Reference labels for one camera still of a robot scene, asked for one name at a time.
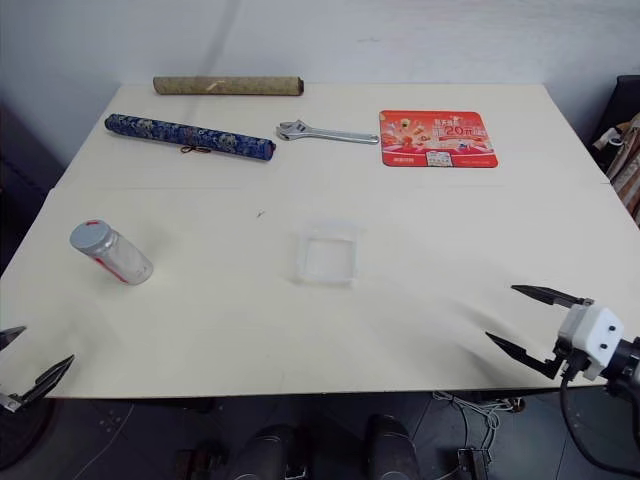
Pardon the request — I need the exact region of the dark rounded shape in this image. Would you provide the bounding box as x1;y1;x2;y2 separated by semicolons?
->
366;413;420;480
243;423;302;480

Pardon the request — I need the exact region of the white cable under table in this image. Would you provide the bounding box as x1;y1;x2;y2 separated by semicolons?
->
431;391;503;447

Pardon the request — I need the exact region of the blue patterned scroll case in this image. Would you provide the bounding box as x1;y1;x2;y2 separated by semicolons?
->
103;112;278;163

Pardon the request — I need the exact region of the beige patterned fabric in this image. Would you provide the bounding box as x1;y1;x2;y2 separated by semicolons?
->
593;112;640;224

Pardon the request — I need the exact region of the silver adjustable wrench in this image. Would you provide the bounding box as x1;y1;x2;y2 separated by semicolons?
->
274;120;381;147

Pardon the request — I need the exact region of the dark furniture beside table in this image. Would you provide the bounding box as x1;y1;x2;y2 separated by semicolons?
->
0;102;69;274

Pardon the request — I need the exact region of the grey plastic tube cap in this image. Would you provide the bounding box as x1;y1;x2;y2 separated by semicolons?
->
69;218;118;252

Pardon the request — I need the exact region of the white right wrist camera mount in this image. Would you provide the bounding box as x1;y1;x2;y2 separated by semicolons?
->
558;304;625;382

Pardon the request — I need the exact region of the clear plastic jar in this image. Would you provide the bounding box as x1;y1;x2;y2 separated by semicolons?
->
69;218;155;287

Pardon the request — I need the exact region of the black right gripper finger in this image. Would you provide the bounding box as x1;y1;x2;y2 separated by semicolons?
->
484;331;563;383
511;284;596;310

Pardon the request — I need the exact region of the metal bracket on floor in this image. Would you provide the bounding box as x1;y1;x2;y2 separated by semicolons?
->
456;447;490;480

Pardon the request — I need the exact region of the brown rolled scroll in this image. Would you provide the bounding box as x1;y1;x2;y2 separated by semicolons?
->
152;75;306;98

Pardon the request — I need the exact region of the red printed mouse pad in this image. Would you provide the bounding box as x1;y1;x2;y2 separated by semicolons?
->
378;109;500;169

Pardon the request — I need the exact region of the clear square plastic container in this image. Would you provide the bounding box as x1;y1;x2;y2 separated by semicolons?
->
291;219;366;288

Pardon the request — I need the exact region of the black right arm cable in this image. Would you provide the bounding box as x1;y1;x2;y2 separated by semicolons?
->
558;372;640;473

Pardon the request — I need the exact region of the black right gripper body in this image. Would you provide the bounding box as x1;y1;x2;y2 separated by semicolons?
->
552;334;592;379

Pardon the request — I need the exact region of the black chair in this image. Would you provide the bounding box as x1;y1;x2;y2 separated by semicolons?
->
591;74;640;151

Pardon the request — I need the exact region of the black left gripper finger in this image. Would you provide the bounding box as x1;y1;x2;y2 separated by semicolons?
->
0;325;28;353
0;354;76;414

